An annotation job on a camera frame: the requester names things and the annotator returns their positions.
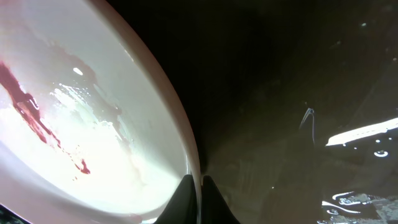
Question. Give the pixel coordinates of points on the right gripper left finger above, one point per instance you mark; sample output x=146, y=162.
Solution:
x=182, y=206

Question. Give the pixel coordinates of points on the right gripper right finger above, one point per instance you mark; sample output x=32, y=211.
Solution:
x=214, y=209

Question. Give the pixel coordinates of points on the white plate front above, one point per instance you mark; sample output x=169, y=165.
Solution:
x=92, y=130

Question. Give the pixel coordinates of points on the large brown serving tray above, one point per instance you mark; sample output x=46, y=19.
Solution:
x=293, y=104

